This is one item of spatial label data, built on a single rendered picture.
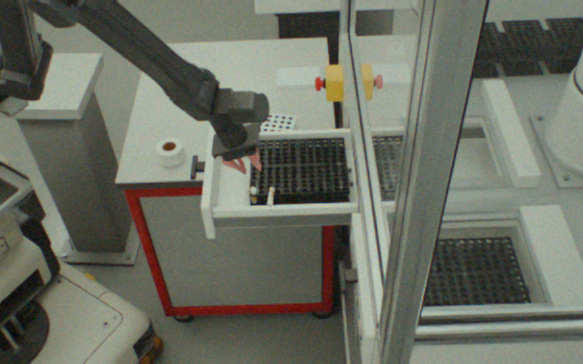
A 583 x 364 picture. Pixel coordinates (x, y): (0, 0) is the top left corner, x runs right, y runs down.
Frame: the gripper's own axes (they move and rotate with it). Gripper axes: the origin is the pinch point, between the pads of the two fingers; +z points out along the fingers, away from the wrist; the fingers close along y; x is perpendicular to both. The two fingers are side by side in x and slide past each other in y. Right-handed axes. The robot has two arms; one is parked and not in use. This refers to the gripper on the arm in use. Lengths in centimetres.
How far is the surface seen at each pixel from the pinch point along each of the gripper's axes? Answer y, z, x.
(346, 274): -16.4, 11.2, 23.8
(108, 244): 88, 67, -51
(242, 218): 5.4, 8.7, 5.5
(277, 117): 1.7, 18.3, -36.7
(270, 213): -0.7, 9.6, 5.2
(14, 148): 144, 57, -111
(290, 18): -1, 22, -90
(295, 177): -5.5, 12.7, -6.8
